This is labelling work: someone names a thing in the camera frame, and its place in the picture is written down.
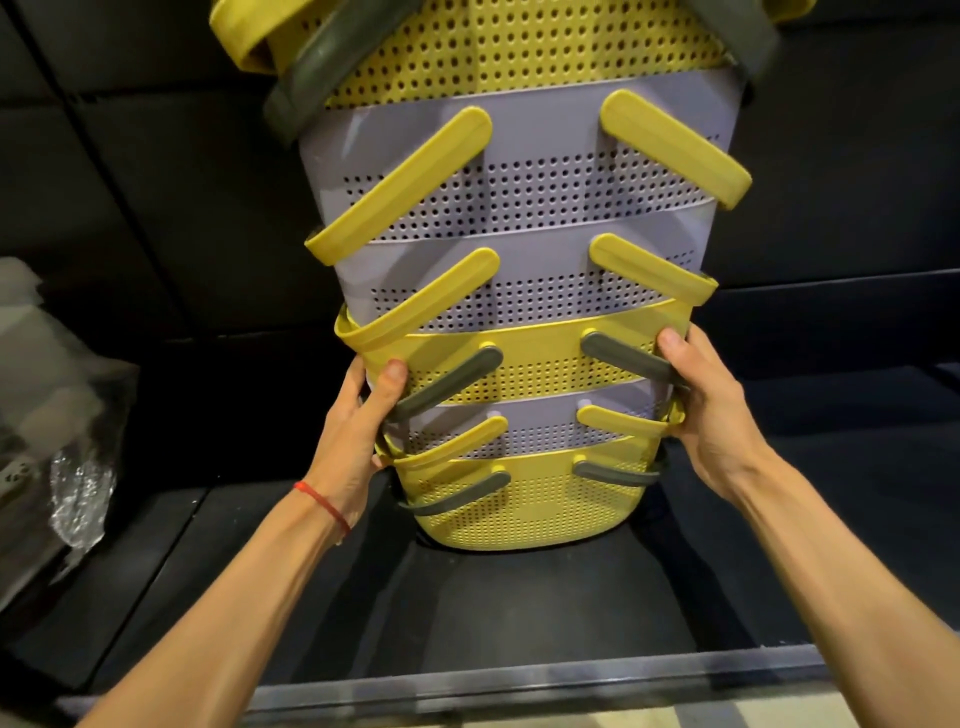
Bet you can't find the person's left hand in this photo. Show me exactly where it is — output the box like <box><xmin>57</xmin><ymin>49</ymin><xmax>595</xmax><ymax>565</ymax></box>
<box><xmin>299</xmin><ymin>353</ymin><xmax>410</xmax><ymax>530</ymax></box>

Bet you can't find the person's right hand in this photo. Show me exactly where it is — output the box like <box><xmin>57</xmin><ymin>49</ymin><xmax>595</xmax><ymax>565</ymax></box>
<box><xmin>656</xmin><ymin>324</ymin><xmax>778</xmax><ymax>504</ymax></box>

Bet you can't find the yellow plastic basket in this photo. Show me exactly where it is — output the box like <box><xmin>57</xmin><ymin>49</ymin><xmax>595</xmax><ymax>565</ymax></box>
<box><xmin>389</xmin><ymin>442</ymin><xmax>669</xmax><ymax>555</ymax></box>
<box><xmin>262</xmin><ymin>0</ymin><xmax>781</xmax><ymax>148</ymax></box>
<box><xmin>335</xmin><ymin>299</ymin><xmax>695</xmax><ymax>423</ymax></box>

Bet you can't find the black metal shelf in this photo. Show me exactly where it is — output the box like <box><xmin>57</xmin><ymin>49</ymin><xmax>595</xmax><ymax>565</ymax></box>
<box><xmin>0</xmin><ymin>0</ymin><xmax>960</xmax><ymax>728</ymax></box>

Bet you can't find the person's left forearm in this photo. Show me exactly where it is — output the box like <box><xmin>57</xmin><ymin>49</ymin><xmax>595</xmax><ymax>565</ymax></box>
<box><xmin>78</xmin><ymin>491</ymin><xmax>354</xmax><ymax>728</ymax></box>

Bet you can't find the person's right forearm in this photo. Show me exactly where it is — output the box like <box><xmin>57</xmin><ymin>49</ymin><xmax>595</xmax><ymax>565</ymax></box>
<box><xmin>731</xmin><ymin>449</ymin><xmax>960</xmax><ymax>728</ymax></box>

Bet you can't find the clear plastic storage box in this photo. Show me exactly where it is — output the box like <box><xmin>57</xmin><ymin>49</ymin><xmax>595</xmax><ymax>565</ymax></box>
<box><xmin>0</xmin><ymin>256</ymin><xmax>140</xmax><ymax>601</ymax></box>

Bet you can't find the red string bracelet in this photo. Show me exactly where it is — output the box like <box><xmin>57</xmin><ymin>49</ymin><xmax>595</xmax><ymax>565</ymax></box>
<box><xmin>292</xmin><ymin>479</ymin><xmax>352</xmax><ymax>538</ymax></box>

